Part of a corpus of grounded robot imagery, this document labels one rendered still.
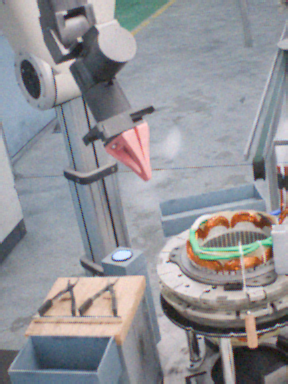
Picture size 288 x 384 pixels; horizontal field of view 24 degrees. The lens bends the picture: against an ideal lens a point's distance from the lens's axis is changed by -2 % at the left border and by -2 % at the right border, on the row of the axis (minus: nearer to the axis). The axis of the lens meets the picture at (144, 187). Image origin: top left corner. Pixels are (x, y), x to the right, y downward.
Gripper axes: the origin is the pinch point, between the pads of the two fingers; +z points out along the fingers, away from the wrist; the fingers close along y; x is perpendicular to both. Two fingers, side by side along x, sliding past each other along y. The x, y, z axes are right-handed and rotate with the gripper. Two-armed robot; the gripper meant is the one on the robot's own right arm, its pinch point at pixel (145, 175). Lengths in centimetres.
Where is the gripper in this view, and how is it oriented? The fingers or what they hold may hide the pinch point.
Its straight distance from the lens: 98.8
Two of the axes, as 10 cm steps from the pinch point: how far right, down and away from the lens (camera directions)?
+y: 7.8, -3.7, 5.1
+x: -4.3, 2.9, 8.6
